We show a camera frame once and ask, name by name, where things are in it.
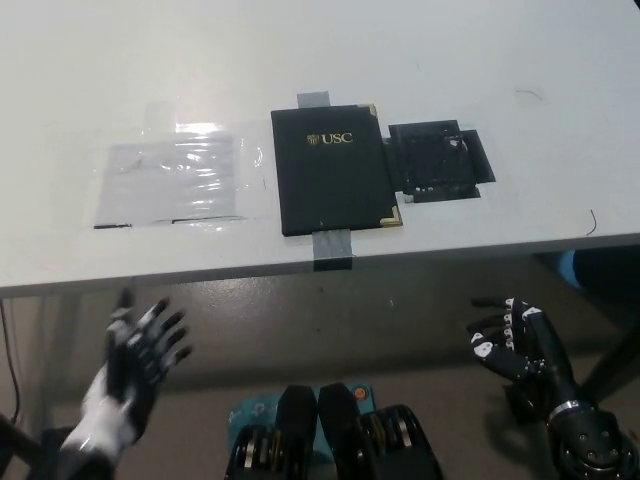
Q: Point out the blue object under table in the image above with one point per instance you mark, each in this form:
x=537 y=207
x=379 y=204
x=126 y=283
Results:
x=565 y=270

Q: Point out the black diary with gold corners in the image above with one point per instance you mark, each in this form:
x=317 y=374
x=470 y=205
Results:
x=330 y=180

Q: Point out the black table leg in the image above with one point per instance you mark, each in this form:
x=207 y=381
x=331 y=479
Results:
x=622 y=360

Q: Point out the black tape patch on desk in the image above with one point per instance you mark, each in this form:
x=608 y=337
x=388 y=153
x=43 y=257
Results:
x=435 y=160

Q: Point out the teal router box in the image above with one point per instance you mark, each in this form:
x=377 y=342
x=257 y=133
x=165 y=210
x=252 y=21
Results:
x=252 y=412

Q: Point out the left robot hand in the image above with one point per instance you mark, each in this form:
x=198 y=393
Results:
x=132 y=360

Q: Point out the grey duct tape strip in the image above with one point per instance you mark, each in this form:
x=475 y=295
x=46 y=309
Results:
x=332 y=247

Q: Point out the clear plastic tape sheet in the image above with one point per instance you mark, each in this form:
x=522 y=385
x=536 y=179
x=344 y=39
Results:
x=165 y=180

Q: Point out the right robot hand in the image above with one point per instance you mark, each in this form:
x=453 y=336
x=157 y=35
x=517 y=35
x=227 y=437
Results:
x=505 y=357

